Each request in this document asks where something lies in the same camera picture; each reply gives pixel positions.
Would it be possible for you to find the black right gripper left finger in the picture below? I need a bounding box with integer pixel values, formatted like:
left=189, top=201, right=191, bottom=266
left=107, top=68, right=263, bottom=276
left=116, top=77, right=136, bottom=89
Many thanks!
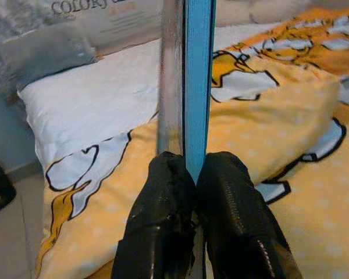
left=112, top=151, right=197, bottom=279

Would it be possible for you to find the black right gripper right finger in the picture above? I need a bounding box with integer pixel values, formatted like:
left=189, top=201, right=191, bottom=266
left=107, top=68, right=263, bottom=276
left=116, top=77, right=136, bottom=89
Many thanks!
left=196, top=151, right=303, bottom=279

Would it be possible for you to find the yellow egg print blanket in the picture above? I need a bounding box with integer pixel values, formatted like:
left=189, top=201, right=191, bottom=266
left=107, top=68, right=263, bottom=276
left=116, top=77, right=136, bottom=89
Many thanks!
left=34, top=8, right=349, bottom=279

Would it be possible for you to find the thin glossy book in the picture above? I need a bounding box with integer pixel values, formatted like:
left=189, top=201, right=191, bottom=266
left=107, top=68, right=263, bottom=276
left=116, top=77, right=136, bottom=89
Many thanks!
left=156, top=0, right=218, bottom=279

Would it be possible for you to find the grey pillow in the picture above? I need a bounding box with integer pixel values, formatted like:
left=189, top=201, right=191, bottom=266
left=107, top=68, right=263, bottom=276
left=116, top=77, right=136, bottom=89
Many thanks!
left=0, top=24, right=98, bottom=88

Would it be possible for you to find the white quilted mattress pad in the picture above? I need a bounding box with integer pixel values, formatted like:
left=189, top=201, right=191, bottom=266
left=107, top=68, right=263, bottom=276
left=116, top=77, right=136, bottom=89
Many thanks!
left=17, top=22, right=283, bottom=177

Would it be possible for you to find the black bag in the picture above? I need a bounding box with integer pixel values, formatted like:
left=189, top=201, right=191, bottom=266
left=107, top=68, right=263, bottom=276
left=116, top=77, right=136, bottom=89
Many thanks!
left=0, top=155, right=17, bottom=216

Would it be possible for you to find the printed grey headboard cushion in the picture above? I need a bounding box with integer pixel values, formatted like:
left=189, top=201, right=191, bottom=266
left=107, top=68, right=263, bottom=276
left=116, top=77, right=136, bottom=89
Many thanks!
left=0, top=0, right=165, bottom=88

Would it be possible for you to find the long beige bolster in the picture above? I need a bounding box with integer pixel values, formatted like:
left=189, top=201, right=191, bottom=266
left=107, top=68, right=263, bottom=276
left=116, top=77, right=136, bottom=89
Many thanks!
left=220, top=0, right=312, bottom=24

